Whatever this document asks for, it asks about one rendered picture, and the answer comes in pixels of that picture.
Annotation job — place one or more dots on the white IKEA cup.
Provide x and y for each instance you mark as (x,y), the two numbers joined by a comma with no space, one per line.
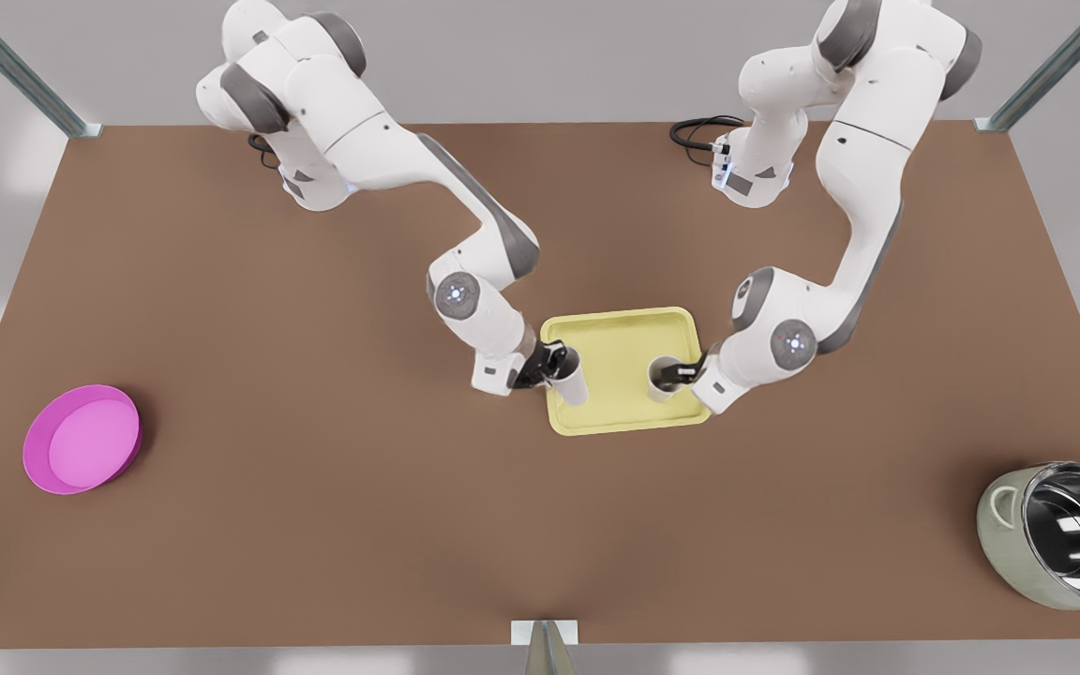
(663,378)
(570,378)

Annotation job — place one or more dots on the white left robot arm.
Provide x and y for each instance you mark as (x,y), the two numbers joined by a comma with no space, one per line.
(863,141)

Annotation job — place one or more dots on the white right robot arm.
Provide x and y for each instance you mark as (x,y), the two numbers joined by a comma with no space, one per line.
(362,141)

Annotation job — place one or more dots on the grey pot with steel interior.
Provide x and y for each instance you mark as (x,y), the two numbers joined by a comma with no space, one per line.
(1060,534)

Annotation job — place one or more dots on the silver frame post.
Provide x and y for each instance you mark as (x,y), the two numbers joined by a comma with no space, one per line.
(1051,66)
(547,647)
(10,64)

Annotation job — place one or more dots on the pink round bowl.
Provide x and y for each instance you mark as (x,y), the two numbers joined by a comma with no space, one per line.
(82,439)

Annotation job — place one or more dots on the yellow rectangular tray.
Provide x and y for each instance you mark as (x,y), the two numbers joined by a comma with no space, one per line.
(622,370)

